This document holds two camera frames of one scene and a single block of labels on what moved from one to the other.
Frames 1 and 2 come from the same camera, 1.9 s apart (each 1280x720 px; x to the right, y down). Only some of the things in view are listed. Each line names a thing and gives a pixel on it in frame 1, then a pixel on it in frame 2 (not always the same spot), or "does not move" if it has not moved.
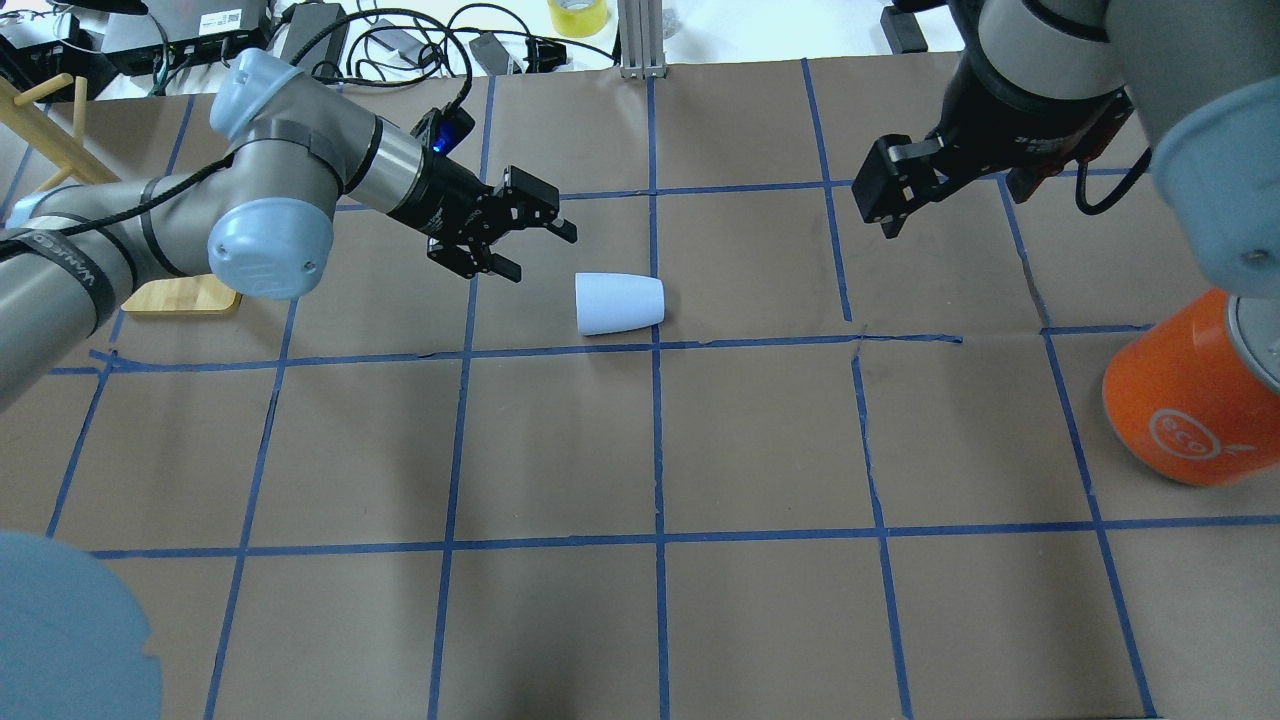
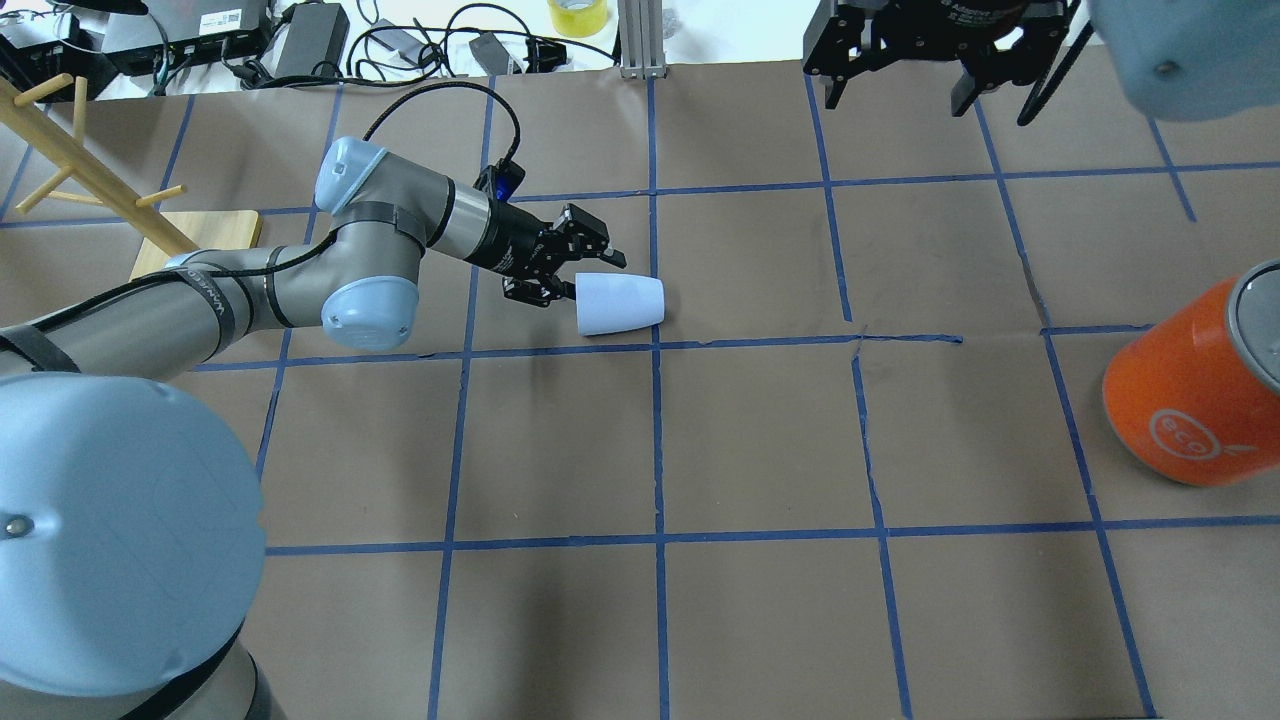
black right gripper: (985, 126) -> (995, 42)
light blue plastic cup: (608, 301) does not move
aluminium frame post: (642, 39) does not move
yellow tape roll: (578, 18) does not move
